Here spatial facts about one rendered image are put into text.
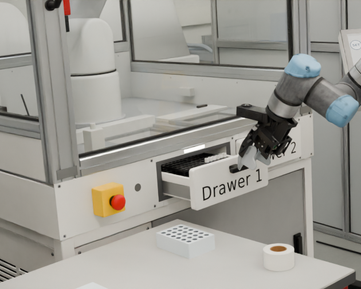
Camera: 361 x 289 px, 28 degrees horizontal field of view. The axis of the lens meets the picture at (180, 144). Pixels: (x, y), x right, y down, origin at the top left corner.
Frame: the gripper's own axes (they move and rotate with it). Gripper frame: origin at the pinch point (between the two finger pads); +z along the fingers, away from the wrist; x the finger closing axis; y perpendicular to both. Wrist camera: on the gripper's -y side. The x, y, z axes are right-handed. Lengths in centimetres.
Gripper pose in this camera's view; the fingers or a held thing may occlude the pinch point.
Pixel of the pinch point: (244, 162)
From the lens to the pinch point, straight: 191.6
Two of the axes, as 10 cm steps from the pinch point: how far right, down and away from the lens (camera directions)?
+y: 5.9, 6.5, -4.7
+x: 7.3, -2.0, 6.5
